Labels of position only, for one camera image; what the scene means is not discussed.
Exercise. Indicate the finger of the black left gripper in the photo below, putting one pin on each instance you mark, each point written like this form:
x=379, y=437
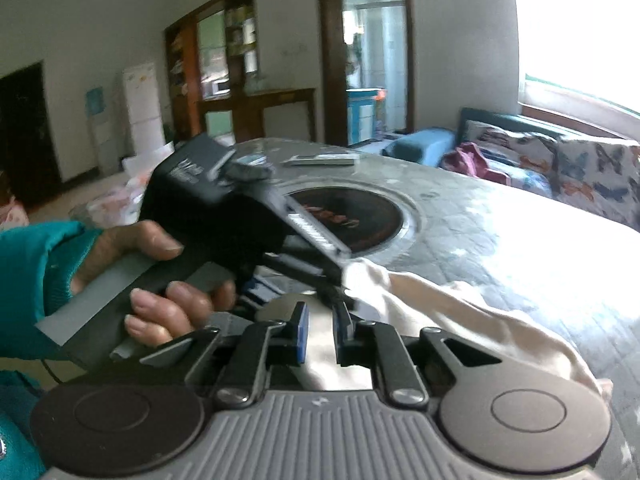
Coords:
x=324, y=278
x=259, y=297

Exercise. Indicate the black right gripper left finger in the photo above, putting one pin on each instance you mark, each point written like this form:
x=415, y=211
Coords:
x=133, y=416

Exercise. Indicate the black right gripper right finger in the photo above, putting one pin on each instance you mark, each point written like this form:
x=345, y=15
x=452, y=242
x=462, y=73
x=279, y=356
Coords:
x=501, y=412

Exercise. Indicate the cream knit garment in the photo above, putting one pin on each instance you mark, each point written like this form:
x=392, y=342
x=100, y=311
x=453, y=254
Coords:
x=450, y=329

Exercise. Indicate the teal sleeve left forearm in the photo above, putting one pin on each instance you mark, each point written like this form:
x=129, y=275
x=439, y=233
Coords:
x=38, y=263

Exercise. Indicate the person's left hand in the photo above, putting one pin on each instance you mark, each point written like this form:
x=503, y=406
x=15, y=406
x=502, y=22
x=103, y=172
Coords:
x=154, y=320

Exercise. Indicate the round black induction cooktop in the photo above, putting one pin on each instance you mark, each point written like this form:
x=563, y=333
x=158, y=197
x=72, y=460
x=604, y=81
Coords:
x=360, y=219

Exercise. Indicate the wooden shelf cabinet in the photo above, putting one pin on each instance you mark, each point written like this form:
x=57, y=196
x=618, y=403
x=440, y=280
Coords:
x=214, y=79

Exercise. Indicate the grey remote control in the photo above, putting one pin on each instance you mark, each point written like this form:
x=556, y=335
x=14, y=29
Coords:
x=323, y=160

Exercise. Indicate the white refrigerator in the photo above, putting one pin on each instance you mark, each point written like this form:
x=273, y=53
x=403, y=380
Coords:
x=142, y=99

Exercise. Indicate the quilted grey table cover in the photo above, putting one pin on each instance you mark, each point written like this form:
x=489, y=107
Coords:
x=546, y=281

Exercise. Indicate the blue sofa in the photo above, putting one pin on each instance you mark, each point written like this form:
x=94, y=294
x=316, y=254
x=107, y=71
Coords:
x=427, y=147

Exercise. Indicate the blue white cabinet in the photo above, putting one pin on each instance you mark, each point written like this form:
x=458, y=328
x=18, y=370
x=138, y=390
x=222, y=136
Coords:
x=361, y=113

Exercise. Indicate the pink cloth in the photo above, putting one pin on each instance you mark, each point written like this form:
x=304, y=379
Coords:
x=467, y=159

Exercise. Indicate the long butterfly print pillow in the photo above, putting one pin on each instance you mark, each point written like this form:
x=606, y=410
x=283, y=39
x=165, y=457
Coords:
x=528, y=158

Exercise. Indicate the square butterfly print pillow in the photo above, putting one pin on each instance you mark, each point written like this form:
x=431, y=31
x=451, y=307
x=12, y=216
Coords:
x=601, y=176

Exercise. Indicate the window with green frame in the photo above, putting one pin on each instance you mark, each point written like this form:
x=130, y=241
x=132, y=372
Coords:
x=587, y=47

